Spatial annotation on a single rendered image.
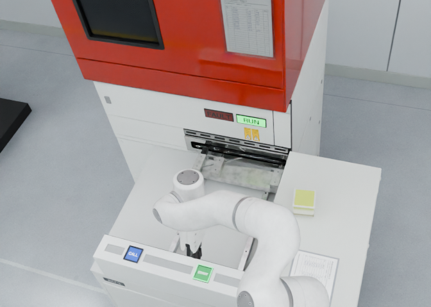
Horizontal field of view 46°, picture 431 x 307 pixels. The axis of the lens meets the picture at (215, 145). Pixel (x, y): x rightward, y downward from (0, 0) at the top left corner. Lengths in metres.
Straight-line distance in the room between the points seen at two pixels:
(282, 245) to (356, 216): 0.79
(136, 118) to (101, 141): 1.35
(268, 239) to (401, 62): 2.60
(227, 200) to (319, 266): 0.59
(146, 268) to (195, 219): 0.54
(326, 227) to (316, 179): 0.20
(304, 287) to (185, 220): 0.37
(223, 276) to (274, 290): 0.71
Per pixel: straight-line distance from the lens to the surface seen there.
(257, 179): 2.04
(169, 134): 2.19
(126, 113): 2.20
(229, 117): 1.96
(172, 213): 1.33
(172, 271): 1.79
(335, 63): 3.66
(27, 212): 3.38
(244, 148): 2.06
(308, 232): 1.81
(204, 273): 1.76
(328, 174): 1.95
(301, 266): 1.75
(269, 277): 1.06
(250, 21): 1.55
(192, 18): 1.62
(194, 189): 1.37
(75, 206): 3.27
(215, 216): 1.28
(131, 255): 1.84
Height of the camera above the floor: 2.53
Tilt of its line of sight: 50 degrees down
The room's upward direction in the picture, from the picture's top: 10 degrees counter-clockwise
